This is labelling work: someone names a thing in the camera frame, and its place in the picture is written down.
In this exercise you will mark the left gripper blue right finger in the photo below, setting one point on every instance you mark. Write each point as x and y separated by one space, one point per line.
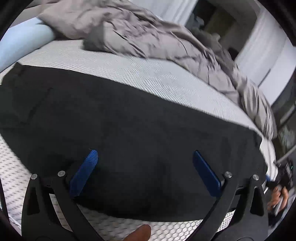
208 176

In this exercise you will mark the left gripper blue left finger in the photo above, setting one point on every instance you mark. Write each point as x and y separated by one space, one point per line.
83 173

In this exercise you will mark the grey crumpled duvet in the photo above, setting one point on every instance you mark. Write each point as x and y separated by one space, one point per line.
123 28

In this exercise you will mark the right hand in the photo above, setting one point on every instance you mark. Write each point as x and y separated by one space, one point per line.
276 197

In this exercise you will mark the left hand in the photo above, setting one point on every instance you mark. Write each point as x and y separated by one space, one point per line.
143 233

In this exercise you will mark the white honeycomb mattress cover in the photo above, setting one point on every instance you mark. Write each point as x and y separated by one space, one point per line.
161 78

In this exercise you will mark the black pants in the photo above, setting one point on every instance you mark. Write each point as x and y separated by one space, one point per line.
52 118

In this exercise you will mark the light blue pillow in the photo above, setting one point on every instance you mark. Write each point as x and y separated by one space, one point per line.
22 39

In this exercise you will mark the dark shelf unit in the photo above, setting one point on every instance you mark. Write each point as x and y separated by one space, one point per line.
284 112

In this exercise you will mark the white wardrobe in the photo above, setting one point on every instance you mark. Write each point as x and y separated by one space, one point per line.
268 57

